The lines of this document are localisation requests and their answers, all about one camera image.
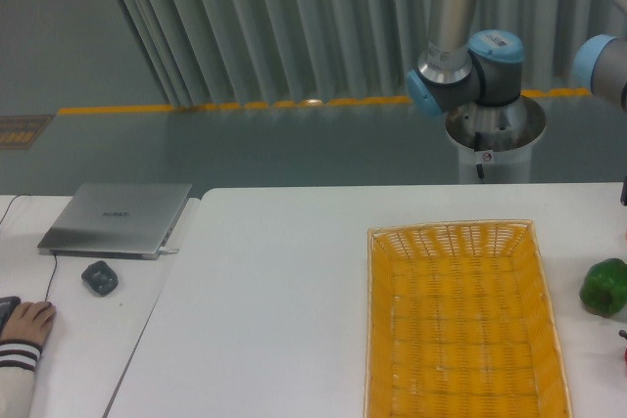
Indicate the person's bare hand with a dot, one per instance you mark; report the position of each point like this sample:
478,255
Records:
30,322

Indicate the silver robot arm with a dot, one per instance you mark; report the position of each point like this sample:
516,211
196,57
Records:
485,68

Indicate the striped sleeve forearm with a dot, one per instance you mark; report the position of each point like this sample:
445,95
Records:
19,359

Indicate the yellow wicker basket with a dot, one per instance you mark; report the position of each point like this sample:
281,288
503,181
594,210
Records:
460,323

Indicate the black computer mouse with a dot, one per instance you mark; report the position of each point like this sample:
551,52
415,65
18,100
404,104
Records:
7,307

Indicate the small black gadget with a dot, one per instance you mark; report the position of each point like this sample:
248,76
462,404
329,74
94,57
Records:
100,278

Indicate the silver closed laptop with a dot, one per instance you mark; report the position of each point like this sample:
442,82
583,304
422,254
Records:
117,220

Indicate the white usb dongle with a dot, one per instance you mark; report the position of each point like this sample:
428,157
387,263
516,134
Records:
166,250

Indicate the grey pleated curtain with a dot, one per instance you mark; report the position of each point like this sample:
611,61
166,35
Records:
274,51

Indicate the green bell pepper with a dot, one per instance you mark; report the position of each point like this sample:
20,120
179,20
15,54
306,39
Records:
604,287

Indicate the black device at edge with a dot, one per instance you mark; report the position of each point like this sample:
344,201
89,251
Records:
623,194

